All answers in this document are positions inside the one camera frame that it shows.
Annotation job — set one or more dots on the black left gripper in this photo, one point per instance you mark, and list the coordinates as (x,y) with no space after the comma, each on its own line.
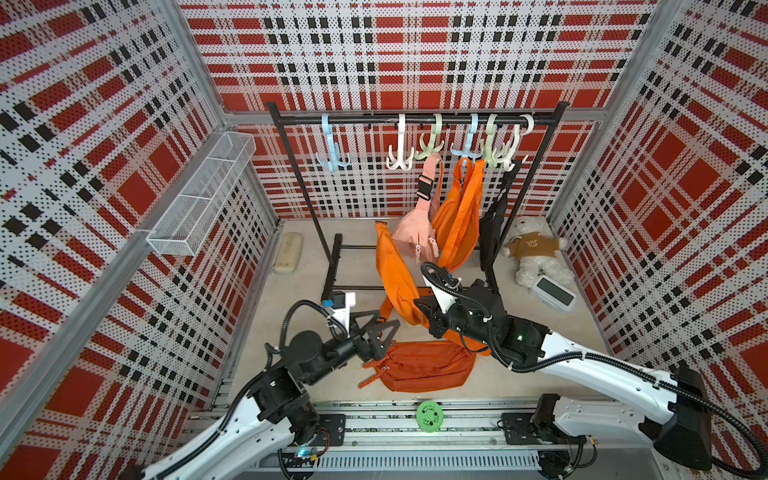
(373,348)

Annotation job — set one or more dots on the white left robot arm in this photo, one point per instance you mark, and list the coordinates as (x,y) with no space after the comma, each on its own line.
(273,410)

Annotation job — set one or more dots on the pink sling bag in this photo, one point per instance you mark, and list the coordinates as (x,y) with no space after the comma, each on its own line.
(414,235)

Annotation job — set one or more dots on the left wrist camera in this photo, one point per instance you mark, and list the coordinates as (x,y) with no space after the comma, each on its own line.
(339,307)

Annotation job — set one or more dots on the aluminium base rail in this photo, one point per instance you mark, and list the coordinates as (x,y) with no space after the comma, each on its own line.
(373,439)

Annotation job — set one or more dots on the green round disc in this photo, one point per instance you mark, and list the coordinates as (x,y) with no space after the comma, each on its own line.
(429,416)

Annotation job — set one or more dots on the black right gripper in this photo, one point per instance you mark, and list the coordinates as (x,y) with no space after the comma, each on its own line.
(435,316)

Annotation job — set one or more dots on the white teddy bear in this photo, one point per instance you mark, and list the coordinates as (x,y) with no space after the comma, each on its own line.
(535,252)

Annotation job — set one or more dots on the orange bottom bag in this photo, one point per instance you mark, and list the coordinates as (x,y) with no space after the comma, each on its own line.
(398,283)

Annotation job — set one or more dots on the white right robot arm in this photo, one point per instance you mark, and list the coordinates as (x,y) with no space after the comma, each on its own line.
(676,411)

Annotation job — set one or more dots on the light green hook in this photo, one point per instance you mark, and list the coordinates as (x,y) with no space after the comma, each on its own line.
(429,143)

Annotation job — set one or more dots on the black sling bag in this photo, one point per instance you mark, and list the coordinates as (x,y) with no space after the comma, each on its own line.
(490,225)

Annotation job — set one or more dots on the white hook far right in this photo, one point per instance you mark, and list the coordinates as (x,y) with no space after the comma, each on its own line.
(506,160)

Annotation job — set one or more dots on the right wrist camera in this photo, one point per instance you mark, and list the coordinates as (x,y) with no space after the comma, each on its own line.
(444,286)

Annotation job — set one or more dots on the orange sling bag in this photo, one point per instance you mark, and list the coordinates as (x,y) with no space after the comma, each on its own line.
(457,220)

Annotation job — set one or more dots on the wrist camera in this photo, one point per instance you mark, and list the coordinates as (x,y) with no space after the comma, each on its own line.
(339,307)
(444,286)

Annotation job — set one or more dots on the pale green hook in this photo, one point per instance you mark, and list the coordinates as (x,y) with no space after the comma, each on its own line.
(489,155)

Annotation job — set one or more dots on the white digital clock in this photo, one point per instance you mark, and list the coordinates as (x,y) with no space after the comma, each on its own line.
(554,294)

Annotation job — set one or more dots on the dark rust orange bag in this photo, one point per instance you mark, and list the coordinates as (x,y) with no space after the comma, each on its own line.
(421,367)

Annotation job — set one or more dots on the light blue hook far left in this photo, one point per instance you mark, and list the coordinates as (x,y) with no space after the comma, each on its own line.
(334,161)

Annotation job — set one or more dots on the beige glasses case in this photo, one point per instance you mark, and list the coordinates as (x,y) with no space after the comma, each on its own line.
(289,253)

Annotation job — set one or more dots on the white wire basket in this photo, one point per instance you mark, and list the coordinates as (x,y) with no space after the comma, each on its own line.
(186,224)

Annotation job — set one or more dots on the white hook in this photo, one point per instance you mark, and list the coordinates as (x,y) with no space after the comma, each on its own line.
(506,160)
(399,158)

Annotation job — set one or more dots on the black metal clothes rack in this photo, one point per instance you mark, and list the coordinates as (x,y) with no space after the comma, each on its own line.
(551,119)

